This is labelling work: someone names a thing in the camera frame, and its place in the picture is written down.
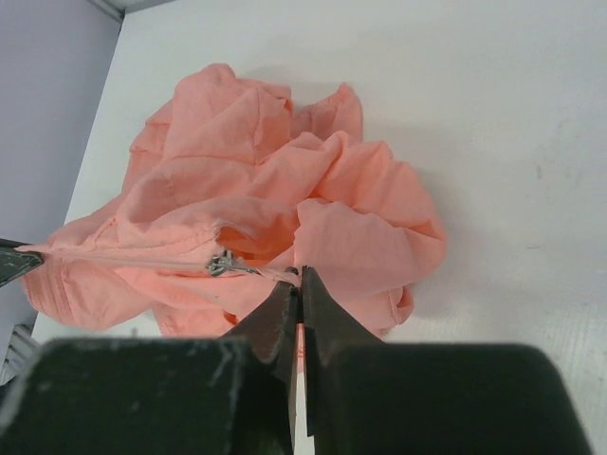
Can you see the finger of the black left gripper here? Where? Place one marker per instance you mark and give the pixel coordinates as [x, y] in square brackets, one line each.
[16, 260]

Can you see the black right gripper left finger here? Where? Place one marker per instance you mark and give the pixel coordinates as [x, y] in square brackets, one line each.
[232, 394]

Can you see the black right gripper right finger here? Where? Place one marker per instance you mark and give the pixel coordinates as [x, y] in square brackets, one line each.
[367, 396]

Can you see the peach pink zip jacket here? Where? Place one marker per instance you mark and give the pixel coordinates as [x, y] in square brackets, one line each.
[229, 189]

